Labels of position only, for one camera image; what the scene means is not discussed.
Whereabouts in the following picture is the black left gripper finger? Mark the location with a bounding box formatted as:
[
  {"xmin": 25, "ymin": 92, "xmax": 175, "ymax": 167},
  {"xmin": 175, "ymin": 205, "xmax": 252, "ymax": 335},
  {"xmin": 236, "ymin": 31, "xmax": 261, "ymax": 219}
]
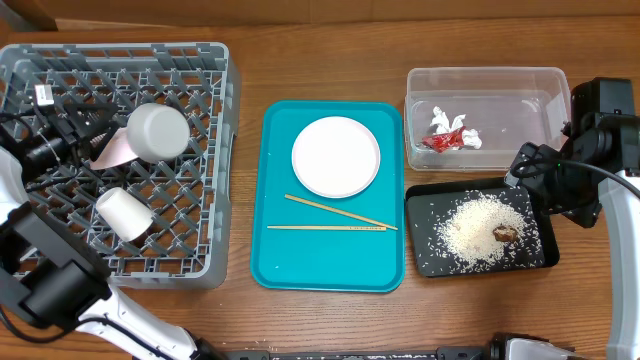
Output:
[
  {"xmin": 64, "ymin": 103, "xmax": 120, "ymax": 150},
  {"xmin": 34, "ymin": 84, "xmax": 55, "ymax": 106}
]

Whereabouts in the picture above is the pink plastic bowl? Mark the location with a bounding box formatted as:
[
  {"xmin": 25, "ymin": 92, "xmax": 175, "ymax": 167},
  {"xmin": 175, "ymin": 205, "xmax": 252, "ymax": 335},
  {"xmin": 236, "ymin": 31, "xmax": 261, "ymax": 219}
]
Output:
[{"xmin": 89, "ymin": 128, "xmax": 138, "ymax": 170}]

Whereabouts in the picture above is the grey bowl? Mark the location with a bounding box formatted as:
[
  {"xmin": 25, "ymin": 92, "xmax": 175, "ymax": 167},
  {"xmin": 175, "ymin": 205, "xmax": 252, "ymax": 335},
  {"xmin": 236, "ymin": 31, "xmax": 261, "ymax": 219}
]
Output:
[{"xmin": 126, "ymin": 103, "xmax": 191, "ymax": 163}]

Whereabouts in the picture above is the dark food scrap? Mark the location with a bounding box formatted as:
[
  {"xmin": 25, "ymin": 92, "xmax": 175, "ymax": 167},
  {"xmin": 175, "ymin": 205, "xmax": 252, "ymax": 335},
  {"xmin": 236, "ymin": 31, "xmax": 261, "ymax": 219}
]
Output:
[{"xmin": 492, "ymin": 225, "xmax": 519, "ymax": 243}]

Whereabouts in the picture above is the white paper cup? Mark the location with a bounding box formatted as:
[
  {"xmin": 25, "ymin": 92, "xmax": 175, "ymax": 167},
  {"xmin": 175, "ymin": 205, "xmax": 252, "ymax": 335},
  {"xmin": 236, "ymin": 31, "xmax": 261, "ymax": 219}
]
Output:
[{"xmin": 96, "ymin": 188, "xmax": 153, "ymax": 242}]

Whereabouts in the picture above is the white tissue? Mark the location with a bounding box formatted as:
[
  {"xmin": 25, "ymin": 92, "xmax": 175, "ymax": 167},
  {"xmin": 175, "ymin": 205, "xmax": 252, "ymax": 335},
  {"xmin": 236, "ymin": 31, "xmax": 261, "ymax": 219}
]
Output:
[{"xmin": 429, "ymin": 106, "xmax": 482, "ymax": 150}]

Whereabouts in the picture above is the white rice pile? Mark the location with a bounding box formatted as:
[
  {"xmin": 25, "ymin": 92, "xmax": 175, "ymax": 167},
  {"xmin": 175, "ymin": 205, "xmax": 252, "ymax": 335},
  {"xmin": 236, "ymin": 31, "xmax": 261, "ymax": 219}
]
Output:
[{"xmin": 414, "ymin": 189, "xmax": 544, "ymax": 274}]

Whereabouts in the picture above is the red foil sauce packet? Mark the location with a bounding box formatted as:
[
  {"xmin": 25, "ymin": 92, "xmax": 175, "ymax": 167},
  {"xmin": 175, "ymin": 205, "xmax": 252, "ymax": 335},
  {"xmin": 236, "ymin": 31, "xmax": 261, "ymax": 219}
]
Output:
[{"xmin": 421, "ymin": 126, "xmax": 466, "ymax": 153}]

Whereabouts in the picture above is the wooden chopstick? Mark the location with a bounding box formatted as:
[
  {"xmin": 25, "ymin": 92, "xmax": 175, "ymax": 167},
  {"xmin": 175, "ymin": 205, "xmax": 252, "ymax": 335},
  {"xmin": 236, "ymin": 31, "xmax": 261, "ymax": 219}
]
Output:
[
  {"xmin": 284, "ymin": 194, "xmax": 398, "ymax": 230},
  {"xmin": 267, "ymin": 225, "xmax": 387, "ymax": 231}
]

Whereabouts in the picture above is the pink round plate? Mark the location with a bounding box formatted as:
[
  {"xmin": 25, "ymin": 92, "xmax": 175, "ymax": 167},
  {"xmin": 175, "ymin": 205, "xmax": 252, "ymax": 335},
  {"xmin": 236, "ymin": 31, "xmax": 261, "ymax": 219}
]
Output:
[{"xmin": 291, "ymin": 116, "xmax": 381, "ymax": 199}]

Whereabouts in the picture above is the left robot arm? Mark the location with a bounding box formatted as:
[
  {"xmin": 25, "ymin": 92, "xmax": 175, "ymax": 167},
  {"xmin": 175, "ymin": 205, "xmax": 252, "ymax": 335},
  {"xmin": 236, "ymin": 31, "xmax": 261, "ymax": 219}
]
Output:
[{"xmin": 1, "ymin": 84, "xmax": 222, "ymax": 359}]

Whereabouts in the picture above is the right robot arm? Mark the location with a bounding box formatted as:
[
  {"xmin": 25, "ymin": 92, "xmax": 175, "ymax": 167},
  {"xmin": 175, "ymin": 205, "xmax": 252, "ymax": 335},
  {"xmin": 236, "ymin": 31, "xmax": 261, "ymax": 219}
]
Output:
[{"xmin": 505, "ymin": 112, "xmax": 639, "ymax": 359}]

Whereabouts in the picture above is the grey dishwasher rack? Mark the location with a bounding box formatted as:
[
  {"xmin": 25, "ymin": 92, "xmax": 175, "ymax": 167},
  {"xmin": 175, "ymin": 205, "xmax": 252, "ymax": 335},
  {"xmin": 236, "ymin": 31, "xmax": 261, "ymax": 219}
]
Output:
[{"xmin": 1, "ymin": 42, "xmax": 241, "ymax": 289}]

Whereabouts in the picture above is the black plastic tray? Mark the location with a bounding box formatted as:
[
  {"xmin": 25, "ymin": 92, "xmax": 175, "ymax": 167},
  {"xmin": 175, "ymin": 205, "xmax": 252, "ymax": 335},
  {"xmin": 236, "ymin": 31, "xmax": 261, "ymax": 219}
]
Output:
[{"xmin": 403, "ymin": 174, "xmax": 561, "ymax": 279}]

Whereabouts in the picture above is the clear plastic bin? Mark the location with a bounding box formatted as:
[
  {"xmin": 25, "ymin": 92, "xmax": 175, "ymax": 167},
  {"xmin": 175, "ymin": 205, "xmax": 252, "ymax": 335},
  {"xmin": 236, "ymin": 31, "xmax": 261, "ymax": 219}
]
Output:
[{"xmin": 404, "ymin": 67, "xmax": 570, "ymax": 171}]

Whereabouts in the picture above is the teal plastic tray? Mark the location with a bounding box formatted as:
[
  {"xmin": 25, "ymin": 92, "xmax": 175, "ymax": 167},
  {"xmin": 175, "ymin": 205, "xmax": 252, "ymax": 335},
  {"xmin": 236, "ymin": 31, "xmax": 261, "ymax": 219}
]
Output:
[{"xmin": 250, "ymin": 100, "xmax": 405, "ymax": 293}]

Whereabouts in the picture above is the black rail at table edge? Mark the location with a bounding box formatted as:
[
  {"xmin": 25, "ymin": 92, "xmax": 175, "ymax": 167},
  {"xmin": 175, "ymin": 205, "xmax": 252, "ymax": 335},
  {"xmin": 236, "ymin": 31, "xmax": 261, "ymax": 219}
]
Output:
[{"xmin": 209, "ymin": 332, "xmax": 591, "ymax": 360}]

